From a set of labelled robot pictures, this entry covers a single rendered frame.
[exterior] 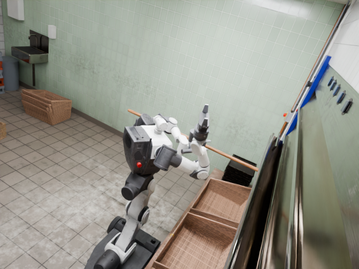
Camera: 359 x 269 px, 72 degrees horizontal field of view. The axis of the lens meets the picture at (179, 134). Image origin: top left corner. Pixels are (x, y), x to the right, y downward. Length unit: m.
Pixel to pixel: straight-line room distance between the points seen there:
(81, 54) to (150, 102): 1.45
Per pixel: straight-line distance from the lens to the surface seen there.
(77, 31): 4.50
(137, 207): 2.12
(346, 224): 0.65
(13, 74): 5.56
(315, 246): 0.74
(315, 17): 3.11
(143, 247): 2.55
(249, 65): 3.16
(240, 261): 1.10
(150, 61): 3.66
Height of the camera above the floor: 2.21
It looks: 27 degrees down
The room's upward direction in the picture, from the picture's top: 16 degrees clockwise
